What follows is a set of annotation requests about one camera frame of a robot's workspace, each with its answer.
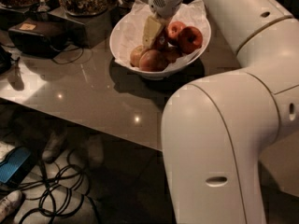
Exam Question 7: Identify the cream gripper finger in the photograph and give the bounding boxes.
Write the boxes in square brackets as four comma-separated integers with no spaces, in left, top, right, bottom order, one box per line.
[142,16,164,48]

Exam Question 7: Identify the red apple with sticker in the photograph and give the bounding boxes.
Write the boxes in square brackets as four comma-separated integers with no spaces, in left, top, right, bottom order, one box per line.
[152,30,168,50]

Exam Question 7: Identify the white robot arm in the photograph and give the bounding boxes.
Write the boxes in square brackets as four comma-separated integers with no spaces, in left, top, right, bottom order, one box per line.
[161,0,299,224]

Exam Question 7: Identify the white bowl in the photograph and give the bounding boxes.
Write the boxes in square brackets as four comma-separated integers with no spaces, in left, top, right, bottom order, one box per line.
[109,1,212,81]

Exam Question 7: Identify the red apple top middle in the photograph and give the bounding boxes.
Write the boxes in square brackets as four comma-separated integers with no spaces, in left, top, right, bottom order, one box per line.
[166,21,186,46]

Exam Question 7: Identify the yellowish apple left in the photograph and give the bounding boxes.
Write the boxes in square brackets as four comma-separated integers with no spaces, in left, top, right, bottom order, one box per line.
[130,45,148,67]

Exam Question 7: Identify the red apple front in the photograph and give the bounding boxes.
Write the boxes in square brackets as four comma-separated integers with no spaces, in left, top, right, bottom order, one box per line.
[139,49,168,72]

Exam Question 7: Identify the red apple centre low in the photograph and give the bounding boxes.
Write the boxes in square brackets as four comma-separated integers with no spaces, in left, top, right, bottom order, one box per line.
[163,47,182,63]

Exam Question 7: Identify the red apple right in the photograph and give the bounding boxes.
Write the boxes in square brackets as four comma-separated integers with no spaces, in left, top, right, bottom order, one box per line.
[178,26,203,54]

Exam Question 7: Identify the white paper liner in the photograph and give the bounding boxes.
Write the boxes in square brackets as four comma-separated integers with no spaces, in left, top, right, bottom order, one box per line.
[114,0,211,73]

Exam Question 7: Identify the dark metal stand box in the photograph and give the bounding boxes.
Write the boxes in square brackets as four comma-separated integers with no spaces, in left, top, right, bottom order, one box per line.
[49,7,112,49]

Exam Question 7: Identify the black VR headset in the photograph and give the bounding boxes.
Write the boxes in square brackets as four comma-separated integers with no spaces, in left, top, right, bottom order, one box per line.
[8,19,68,58]

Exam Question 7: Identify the metal scoop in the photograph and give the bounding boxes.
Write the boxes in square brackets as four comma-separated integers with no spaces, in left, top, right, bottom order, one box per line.
[37,0,50,12]

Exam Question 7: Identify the black object left edge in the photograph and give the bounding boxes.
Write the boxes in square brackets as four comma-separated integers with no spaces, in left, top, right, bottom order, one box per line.
[0,46,12,74]

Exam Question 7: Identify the blue foot pedal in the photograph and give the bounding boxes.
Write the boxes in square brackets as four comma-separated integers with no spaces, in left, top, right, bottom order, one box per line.
[0,147,35,188]

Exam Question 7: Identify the white shoe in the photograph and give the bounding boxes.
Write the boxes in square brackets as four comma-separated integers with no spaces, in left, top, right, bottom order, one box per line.
[0,190,22,223]

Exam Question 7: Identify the black headset cable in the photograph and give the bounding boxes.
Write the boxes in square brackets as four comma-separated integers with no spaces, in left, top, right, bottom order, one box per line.
[50,44,86,65]

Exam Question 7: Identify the black floor cables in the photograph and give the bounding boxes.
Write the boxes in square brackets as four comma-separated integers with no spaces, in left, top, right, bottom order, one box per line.
[17,147,104,224]

